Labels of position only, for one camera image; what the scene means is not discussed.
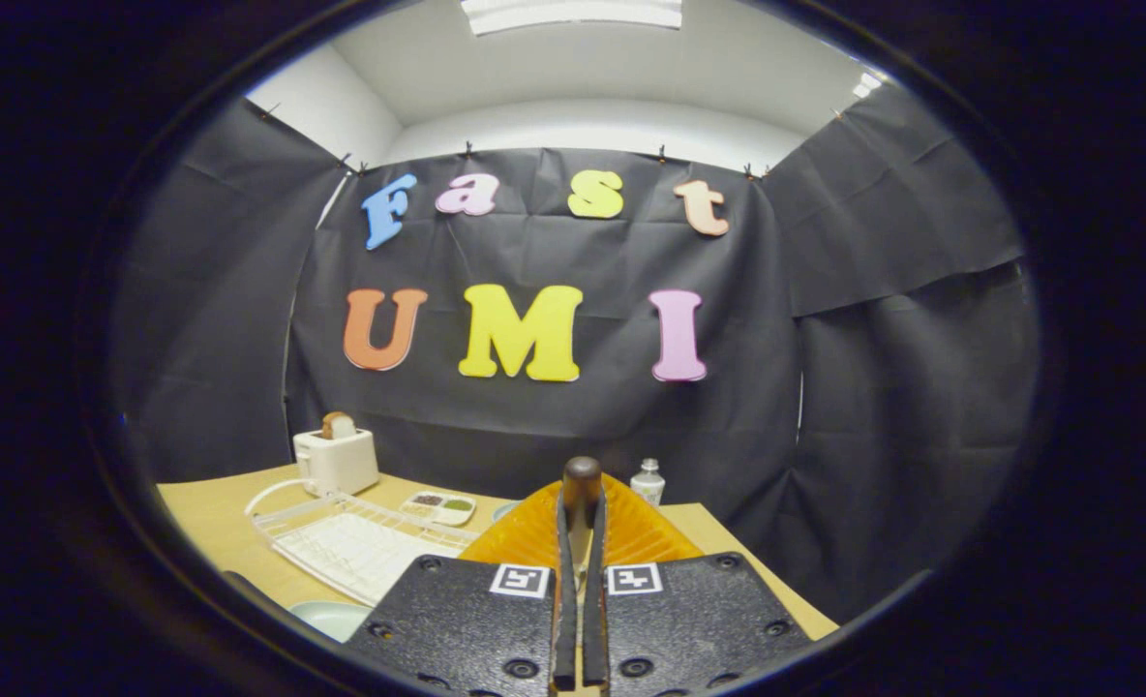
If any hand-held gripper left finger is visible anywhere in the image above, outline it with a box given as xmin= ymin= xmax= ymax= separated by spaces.
xmin=344 ymin=474 xmax=581 ymax=697

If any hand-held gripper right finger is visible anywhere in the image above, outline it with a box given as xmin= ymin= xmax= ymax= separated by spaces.
xmin=583 ymin=472 xmax=814 ymax=697

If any pale green plate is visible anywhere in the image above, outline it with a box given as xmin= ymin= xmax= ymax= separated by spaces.
xmin=287 ymin=600 xmax=373 ymax=644

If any wooden handled spoon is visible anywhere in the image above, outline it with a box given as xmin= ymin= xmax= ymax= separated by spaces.
xmin=562 ymin=456 xmax=604 ymax=693

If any white wire dish rack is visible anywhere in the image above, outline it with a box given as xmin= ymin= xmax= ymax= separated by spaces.
xmin=246 ymin=478 xmax=482 ymax=609

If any white divided condiment dish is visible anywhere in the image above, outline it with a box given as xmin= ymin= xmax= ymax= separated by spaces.
xmin=401 ymin=492 xmax=477 ymax=527

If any white drip tray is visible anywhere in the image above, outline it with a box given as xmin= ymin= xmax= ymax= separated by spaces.
xmin=273 ymin=513 xmax=463 ymax=608

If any clear bottle with green drink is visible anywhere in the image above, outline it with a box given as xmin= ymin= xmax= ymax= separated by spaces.
xmin=630 ymin=458 xmax=666 ymax=506

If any white toaster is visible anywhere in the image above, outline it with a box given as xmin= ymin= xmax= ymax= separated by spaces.
xmin=292 ymin=428 xmax=380 ymax=497

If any large ceiling light panel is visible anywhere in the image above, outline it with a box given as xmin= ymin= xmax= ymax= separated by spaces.
xmin=460 ymin=0 xmax=683 ymax=37

